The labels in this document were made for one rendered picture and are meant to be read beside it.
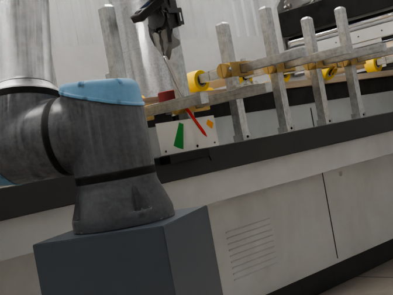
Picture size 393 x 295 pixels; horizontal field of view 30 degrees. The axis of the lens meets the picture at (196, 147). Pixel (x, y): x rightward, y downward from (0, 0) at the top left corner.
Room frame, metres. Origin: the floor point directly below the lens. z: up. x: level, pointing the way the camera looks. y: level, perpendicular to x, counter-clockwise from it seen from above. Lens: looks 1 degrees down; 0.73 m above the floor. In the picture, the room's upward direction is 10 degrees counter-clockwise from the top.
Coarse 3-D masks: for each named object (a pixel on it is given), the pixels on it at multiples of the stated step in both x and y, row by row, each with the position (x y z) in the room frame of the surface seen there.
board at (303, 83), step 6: (372, 72) 3.49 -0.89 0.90; (378, 72) 3.53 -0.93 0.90; (384, 72) 3.57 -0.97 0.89; (390, 72) 3.61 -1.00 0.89; (336, 78) 3.27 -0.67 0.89; (342, 78) 3.30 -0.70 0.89; (360, 78) 3.41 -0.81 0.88; (366, 78) 3.45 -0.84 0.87; (288, 84) 3.01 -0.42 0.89; (294, 84) 3.04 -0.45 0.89; (300, 84) 3.07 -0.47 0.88; (306, 84) 3.10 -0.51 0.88; (210, 90) 2.68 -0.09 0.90; (216, 90) 2.70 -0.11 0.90; (222, 90) 2.72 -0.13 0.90; (150, 102) 2.46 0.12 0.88; (156, 102) 2.48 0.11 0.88
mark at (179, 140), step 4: (180, 124) 2.28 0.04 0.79; (180, 128) 2.28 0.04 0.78; (180, 132) 2.28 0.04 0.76; (176, 136) 2.26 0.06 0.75; (180, 136) 2.27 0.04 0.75; (176, 140) 2.26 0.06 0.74; (180, 140) 2.27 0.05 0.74; (176, 144) 2.26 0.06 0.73; (180, 144) 2.27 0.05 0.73; (180, 148) 2.27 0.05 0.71
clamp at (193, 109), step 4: (188, 108) 2.32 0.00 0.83; (192, 108) 2.33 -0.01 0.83; (196, 108) 2.34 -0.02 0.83; (200, 108) 2.35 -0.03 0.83; (204, 108) 2.37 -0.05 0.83; (208, 108) 2.38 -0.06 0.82; (172, 112) 2.32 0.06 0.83; (176, 112) 2.31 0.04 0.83; (180, 112) 2.30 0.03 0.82; (184, 112) 2.31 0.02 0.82
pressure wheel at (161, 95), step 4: (160, 92) 2.41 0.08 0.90; (164, 92) 2.40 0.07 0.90; (168, 92) 2.40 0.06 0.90; (172, 92) 2.40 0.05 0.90; (160, 96) 2.41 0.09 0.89; (164, 96) 2.40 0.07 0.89; (168, 96) 2.40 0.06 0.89; (172, 96) 2.40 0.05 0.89; (160, 100) 2.42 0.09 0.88; (164, 100) 2.40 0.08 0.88; (168, 100) 2.40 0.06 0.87; (172, 116) 2.43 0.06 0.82; (176, 120) 2.44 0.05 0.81
